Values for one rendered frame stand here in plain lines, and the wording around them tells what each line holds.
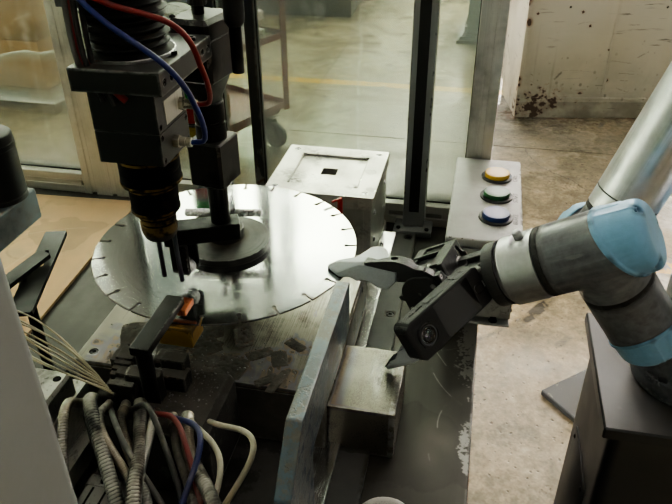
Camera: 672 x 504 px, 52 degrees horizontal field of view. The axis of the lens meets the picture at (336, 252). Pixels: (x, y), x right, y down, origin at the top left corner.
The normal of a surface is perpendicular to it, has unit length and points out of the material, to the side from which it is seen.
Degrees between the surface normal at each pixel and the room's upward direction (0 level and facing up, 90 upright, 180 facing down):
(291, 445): 45
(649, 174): 82
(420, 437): 0
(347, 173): 0
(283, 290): 0
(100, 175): 90
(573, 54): 90
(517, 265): 63
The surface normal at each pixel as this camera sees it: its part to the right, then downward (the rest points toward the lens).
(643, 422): 0.00, -0.84
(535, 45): 0.04, 0.55
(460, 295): 0.49, -0.03
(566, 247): -0.62, -0.11
